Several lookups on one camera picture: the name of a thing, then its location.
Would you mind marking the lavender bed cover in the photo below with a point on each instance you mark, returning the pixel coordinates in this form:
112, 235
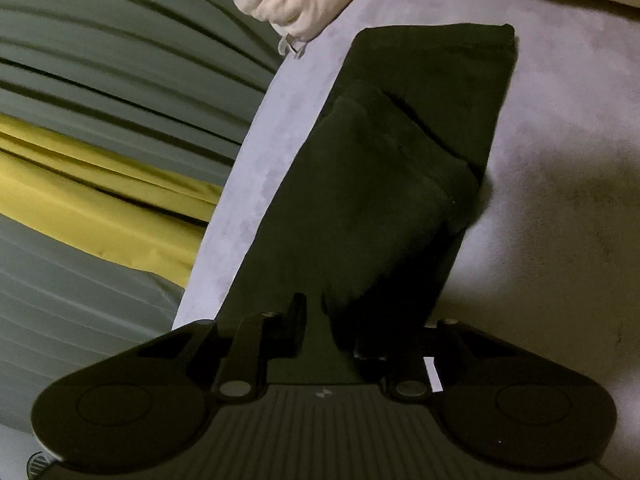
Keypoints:
550, 160

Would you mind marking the clear plastic clip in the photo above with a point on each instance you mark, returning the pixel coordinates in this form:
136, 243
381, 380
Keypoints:
292, 46

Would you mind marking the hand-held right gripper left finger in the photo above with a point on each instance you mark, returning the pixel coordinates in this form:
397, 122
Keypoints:
298, 320

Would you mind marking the yellow curtain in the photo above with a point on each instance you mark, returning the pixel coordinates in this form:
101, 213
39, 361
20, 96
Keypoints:
100, 200

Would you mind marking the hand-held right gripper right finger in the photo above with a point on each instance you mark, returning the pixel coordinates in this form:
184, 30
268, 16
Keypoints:
407, 360

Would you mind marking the black pants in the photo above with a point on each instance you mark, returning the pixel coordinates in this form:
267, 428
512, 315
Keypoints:
375, 185

